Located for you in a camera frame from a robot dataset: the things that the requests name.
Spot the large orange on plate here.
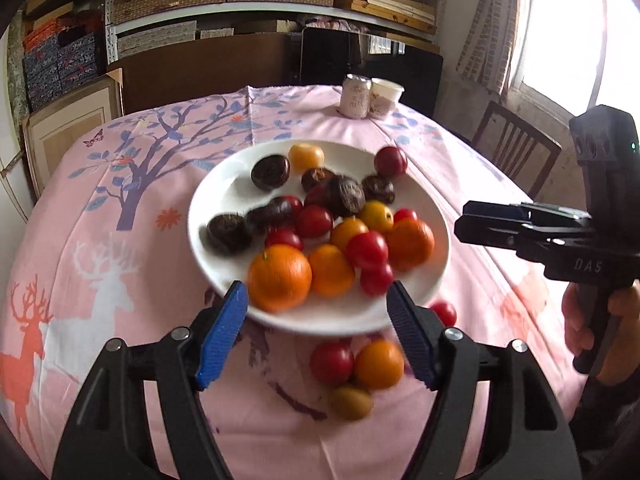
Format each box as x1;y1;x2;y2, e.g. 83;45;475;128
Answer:
386;218;435;272

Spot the framed panel leaning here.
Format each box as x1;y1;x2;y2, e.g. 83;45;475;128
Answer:
23;68;124;198

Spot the pink drink can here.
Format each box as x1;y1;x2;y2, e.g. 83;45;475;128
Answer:
338;74;372;119

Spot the dark brown board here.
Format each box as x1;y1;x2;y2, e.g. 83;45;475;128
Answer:
108;32;302;114

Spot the patterned curtain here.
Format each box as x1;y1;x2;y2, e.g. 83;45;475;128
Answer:
456;0;530;100

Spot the red cherry tomato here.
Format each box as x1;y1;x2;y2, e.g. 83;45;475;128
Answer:
428;300;458;327
309;341;355;388

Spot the dark wooden chair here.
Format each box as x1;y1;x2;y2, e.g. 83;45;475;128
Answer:
471;101;562;198

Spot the pink deer tablecloth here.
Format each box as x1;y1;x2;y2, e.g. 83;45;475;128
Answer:
1;86;585;479

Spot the dark passion fruit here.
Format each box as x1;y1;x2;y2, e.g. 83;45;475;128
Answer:
250;154;291;192

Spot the yellow-green small fruit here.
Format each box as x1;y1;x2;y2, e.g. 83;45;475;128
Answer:
329;385;374;420

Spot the large red plum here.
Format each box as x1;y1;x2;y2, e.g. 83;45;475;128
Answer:
374;145;408;179

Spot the white paper cup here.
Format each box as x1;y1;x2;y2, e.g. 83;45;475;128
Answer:
369;78;405;119

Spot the person's right hand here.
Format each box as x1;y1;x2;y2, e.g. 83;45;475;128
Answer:
561;282;640;387

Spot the white shelving unit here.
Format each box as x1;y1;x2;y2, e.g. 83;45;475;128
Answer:
104;0;438;64

